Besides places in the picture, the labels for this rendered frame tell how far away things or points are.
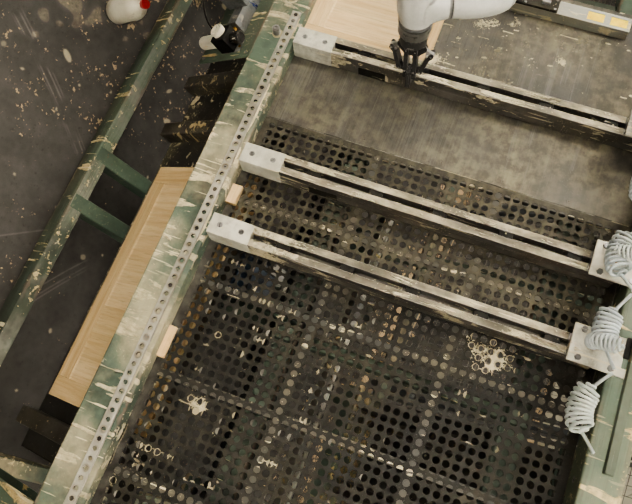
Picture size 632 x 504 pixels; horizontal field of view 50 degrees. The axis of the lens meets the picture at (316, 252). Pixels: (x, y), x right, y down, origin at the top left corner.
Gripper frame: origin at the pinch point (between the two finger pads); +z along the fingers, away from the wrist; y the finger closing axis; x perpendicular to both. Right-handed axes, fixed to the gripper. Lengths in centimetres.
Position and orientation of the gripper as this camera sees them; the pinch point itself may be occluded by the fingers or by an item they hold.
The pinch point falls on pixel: (409, 76)
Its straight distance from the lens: 205.6
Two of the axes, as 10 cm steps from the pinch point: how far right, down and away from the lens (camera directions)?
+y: 9.3, 3.1, -1.8
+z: 0.6, 3.5, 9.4
